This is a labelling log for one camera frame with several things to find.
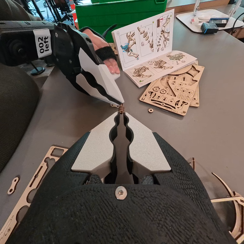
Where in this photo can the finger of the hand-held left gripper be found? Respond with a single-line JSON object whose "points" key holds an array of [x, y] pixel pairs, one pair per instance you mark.
{"points": [[85, 83], [106, 80]]}

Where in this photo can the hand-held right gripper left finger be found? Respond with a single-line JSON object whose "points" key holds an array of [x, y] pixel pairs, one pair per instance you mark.
{"points": [[93, 152]]}

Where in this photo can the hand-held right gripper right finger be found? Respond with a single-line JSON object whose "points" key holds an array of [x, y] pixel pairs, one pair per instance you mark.
{"points": [[148, 152]]}

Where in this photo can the wooden axle with discs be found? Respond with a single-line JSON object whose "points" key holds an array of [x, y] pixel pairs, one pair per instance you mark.
{"points": [[121, 109]]}

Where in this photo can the person's left forearm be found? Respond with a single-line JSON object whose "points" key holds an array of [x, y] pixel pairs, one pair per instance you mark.
{"points": [[13, 11]]}

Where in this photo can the small wooden link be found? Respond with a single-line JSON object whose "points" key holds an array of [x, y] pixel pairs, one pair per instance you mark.
{"points": [[13, 185]]}

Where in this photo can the wooden parts sheet with wheels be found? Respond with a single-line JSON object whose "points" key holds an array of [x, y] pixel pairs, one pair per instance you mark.
{"points": [[113, 48]]}

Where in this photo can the wooden parts sheet with gears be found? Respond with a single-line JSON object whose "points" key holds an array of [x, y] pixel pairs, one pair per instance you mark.
{"points": [[167, 103]]}

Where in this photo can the wooden parts sheet with slots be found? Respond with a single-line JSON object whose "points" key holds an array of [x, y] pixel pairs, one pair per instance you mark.
{"points": [[198, 72]]}

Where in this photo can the partly built wooden model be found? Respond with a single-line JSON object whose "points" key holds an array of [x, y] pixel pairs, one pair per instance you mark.
{"points": [[236, 202]]}

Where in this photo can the person's left hand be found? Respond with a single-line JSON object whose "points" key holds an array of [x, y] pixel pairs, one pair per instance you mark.
{"points": [[99, 42]]}

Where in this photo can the black round stand base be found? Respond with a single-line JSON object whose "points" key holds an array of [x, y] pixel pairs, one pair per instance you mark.
{"points": [[38, 71]]}

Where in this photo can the orange traffic cone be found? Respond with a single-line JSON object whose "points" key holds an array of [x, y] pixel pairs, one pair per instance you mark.
{"points": [[73, 13]]}

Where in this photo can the small wooden washer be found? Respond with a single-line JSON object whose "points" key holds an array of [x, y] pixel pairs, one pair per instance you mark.
{"points": [[149, 110]]}

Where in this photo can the assembly instruction booklet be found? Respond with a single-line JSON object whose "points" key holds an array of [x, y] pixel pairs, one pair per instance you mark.
{"points": [[144, 38]]}

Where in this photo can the green plastic bin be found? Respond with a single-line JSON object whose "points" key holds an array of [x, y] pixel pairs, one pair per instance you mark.
{"points": [[118, 13]]}

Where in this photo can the white tray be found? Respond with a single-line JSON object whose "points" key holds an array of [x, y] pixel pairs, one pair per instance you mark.
{"points": [[186, 18]]}

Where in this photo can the black and blue box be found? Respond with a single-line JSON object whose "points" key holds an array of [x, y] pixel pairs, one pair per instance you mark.
{"points": [[208, 28]]}

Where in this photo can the dark flat device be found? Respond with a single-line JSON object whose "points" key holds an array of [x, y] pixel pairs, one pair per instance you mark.
{"points": [[219, 22]]}

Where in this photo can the emptied wooden parts frame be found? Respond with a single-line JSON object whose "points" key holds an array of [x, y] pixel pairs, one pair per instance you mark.
{"points": [[38, 171]]}

